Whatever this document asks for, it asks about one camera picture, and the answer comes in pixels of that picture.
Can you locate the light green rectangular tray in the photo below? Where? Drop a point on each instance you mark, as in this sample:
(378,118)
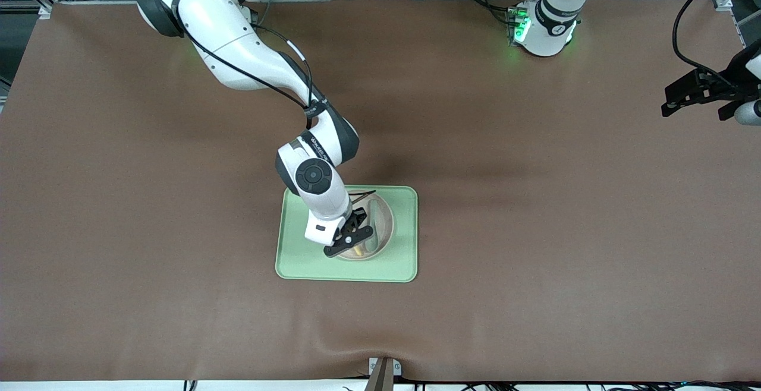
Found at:
(297,266)

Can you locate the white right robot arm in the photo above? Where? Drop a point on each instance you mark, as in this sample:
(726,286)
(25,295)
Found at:
(238,46)

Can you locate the metal table edge clamp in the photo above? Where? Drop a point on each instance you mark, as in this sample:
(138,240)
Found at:
(383,376)

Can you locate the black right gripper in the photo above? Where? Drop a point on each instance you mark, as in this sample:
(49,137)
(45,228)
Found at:
(360,216)

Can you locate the beige round plate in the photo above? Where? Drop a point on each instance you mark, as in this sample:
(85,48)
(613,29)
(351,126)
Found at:
(385,224)

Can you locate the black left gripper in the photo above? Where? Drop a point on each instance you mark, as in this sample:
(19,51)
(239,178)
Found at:
(732,84)

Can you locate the brown table cover sheet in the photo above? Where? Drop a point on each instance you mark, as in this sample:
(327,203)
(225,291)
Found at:
(178,260)

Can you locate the yellow plastic fork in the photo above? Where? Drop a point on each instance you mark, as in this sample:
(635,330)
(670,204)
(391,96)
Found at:
(359,251)

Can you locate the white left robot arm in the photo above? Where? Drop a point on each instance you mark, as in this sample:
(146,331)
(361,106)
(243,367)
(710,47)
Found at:
(550,22)

